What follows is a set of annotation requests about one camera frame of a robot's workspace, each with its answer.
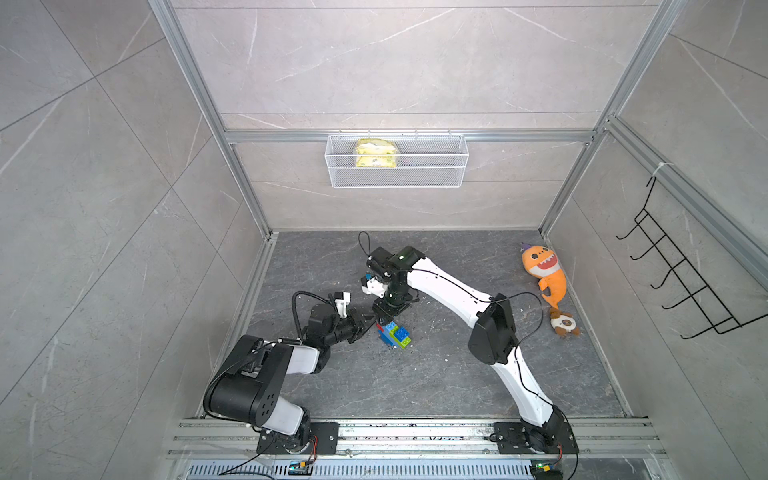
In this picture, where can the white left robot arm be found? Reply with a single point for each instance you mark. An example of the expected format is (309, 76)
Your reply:
(247, 387)

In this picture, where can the black wire hook rack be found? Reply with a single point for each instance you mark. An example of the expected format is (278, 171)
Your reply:
(718, 317)

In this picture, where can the small brown white plush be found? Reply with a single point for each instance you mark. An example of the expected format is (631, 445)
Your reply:
(563, 323)

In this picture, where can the orange shark plush toy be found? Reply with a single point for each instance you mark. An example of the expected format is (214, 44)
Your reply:
(543, 263)

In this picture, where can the aluminium frame rail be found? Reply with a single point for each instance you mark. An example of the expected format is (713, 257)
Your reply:
(172, 29)

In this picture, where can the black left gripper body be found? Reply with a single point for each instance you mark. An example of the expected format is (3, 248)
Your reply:
(346, 330)

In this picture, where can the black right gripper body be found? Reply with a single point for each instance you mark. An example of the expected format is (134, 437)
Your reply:
(393, 303)

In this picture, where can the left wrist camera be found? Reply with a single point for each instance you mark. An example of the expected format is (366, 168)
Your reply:
(326, 317)

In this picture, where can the white wire mesh basket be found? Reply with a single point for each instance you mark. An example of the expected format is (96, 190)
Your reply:
(425, 161)

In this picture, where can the yellow packet in basket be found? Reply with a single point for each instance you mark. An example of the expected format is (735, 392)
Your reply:
(375, 153)

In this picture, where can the metal base rail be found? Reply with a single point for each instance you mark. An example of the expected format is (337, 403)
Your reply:
(436, 448)

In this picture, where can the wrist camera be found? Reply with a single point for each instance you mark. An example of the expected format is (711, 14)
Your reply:
(326, 317)
(376, 280)

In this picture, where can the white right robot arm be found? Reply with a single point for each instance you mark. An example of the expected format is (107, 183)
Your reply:
(493, 339)

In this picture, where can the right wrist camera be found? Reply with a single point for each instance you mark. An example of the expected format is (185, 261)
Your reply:
(376, 280)

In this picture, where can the green lego brick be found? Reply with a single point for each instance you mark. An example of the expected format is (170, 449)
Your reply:
(401, 337)

